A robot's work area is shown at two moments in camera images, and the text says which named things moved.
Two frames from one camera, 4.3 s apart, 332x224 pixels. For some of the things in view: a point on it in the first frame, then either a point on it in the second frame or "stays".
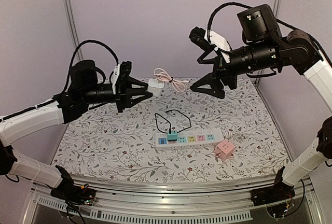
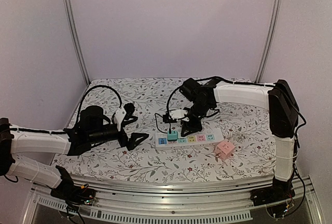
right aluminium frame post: x=278 y=7 stays
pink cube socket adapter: x=224 y=150 stays
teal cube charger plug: x=173 y=137 stays
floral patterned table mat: x=179 y=134 stays
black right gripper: x=223 y=72 → x=193 y=119
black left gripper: x=122 y=96 → x=123 y=141
